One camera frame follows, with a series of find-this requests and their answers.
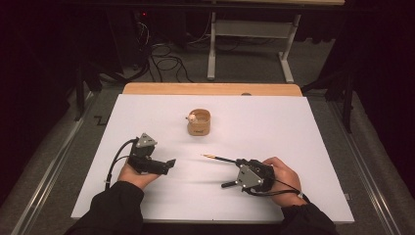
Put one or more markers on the dark equipment box red light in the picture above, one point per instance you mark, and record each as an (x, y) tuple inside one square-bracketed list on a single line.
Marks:
[(143, 14)]

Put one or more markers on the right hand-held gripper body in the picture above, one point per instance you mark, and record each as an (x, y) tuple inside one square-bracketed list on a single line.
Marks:
[(248, 178)]

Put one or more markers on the white metal frame desk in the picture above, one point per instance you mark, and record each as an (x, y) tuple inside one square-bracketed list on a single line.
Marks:
[(251, 28)]

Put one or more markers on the aluminium floor rail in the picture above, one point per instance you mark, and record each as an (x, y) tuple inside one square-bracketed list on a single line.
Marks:
[(370, 186), (44, 189)]

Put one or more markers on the person's right hand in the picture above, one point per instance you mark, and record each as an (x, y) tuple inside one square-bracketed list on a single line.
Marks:
[(287, 179)]

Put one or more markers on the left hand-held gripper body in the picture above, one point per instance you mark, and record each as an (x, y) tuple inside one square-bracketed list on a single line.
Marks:
[(146, 141)]

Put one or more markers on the person's left hand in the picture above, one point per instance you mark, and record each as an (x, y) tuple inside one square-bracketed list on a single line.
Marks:
[(135, 179)]

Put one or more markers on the black metal stand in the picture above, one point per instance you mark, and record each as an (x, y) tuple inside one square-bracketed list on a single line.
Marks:
[(348, 104), (80, 94)]

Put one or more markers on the white board sheet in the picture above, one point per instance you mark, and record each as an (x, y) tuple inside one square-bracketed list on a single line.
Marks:
[(228, 130)]

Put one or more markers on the wooden table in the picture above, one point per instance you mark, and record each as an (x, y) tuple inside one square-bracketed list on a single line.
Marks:
[(212, 88)]

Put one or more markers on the tan bear holder cup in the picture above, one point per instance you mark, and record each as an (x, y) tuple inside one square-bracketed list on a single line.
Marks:
[(198, 130)]

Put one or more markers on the black and tan pencil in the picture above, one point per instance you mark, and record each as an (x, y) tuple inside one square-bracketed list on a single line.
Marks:
[(221, 158)]

